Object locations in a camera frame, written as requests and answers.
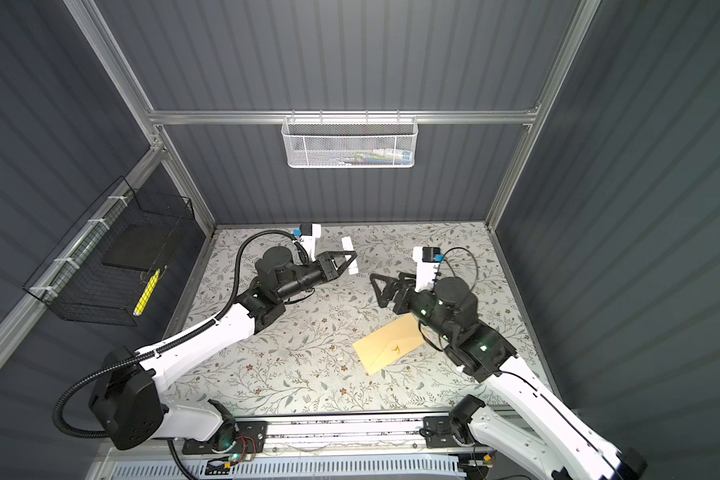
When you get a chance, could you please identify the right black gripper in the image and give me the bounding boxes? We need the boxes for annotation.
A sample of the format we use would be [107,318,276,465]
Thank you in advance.
[370,269,454,345]

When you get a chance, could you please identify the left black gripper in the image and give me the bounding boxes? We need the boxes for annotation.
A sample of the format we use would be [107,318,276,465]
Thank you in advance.
[276,249,354,307]

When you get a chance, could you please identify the white glue stick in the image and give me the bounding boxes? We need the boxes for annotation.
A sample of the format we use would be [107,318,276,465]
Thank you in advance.
[341,236,359,275]

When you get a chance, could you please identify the tan paper envelope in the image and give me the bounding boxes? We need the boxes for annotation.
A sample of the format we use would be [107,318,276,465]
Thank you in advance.
[353,313,424,375]

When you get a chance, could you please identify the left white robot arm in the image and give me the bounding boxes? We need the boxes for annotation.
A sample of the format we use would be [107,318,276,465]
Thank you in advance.
[89,246,357,451]

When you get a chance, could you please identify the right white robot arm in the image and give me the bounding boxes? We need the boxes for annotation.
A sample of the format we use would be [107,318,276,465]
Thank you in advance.
[370,273,647,479]

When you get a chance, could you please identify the floral table mat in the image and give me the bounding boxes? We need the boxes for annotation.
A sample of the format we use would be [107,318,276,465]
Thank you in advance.
[168,222,553,416]

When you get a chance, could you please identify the pens in white basket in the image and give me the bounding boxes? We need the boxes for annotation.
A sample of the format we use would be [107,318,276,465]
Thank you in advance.
[334,148,414,167]

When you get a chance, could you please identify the yellow marker pen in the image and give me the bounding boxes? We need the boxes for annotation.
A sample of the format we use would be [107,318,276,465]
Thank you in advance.
[133,269,162,317]

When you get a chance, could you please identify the black foam pad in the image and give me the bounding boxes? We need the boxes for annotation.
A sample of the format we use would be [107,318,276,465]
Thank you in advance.
[101,225,181,272]

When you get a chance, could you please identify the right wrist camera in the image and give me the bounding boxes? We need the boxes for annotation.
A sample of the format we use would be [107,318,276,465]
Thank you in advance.
[412,247,443,292]

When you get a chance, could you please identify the white wire mesh basket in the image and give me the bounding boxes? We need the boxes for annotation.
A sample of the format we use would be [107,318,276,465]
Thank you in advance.
[281,117,419,169]

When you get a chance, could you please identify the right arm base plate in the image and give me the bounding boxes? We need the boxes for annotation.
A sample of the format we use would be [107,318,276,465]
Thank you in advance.
[418,415,475,449]

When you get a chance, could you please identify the white vented cable tray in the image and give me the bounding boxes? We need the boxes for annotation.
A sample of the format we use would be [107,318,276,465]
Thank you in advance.
[110,457,466,480]

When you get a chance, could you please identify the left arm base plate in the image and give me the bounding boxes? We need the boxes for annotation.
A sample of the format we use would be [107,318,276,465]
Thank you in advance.
[181,421,269,455]

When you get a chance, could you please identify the black wire basket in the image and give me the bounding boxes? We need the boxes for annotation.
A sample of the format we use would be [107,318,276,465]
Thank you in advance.
[24,181,195,327]

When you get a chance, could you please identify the black corrugated cable conduit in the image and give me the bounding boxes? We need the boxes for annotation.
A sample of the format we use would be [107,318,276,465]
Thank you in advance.
[52,229,310,480]

